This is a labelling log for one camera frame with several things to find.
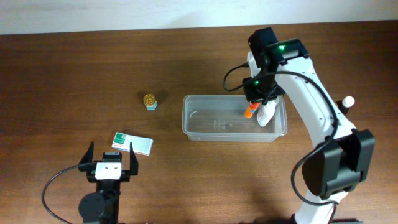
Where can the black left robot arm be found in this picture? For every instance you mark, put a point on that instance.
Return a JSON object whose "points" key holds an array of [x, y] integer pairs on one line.
{"points": [[102, 206]]}

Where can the dark brown medicine bottle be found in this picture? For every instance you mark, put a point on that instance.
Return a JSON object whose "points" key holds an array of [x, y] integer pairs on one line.
{"points": [[345, 104]]}

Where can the small gold-lidded balm jar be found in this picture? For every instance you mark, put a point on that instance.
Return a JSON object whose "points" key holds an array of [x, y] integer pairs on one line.
{"points": [[150, 101]]}

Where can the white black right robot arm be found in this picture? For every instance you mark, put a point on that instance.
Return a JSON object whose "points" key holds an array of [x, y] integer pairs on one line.
{"points": [[341, 153]]}

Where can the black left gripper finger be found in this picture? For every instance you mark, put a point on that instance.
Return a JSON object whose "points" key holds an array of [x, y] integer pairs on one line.
{"points": [[86, 162], [134, 165]]}

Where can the clear plastic container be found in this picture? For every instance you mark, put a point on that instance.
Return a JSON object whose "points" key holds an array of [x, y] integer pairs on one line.
{"points": [[221, 118]]}

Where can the white spray bottle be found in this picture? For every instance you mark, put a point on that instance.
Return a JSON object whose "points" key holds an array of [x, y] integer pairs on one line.
{"points": [[266, 112]]}

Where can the white green medicine box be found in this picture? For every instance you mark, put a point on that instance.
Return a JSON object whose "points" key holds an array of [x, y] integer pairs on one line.
{"points": [[140, 145]]}

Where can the orange tablet tube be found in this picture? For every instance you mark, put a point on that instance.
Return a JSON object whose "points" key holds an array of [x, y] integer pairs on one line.
{"points": [[251, 109]]}

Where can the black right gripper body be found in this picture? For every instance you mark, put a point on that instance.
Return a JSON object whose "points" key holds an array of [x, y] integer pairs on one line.
{"points": [[261, 88]]}

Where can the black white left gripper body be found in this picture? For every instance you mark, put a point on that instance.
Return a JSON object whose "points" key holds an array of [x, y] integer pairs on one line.
{"points": [[124, 177]]}

